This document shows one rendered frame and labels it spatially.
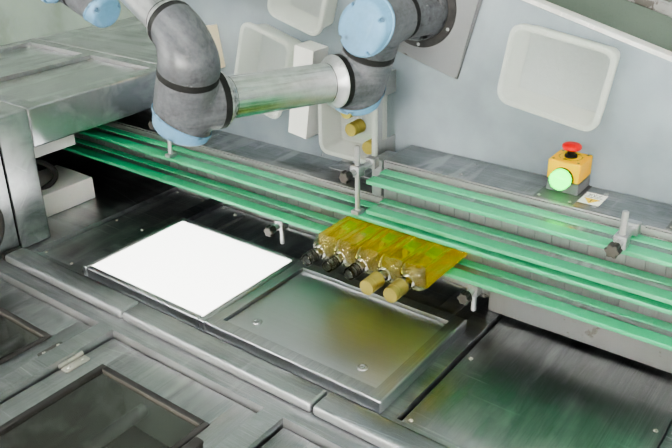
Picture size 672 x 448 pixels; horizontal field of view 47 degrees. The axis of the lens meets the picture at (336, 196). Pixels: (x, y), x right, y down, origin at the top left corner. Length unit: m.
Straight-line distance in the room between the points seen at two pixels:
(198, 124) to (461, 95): 0.64
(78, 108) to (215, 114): 0.82
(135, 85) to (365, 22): 0.95
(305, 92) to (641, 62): 0.66
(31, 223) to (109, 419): 0.79
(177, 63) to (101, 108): 0.90
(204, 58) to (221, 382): 0.64
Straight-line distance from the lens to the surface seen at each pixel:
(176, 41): 1.42
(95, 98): 2.27
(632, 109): 1.66
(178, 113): 1.46
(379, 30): 1.59
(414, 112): 1.88
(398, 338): 1.67
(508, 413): 1.56
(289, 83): 1.58
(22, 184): 2.19
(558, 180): 1.64
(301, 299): 1.80
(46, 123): 2.20
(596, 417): 1.59
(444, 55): 1.79
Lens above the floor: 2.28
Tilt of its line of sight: 46 degrees down
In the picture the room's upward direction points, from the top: 120 degrees counter-clockwise
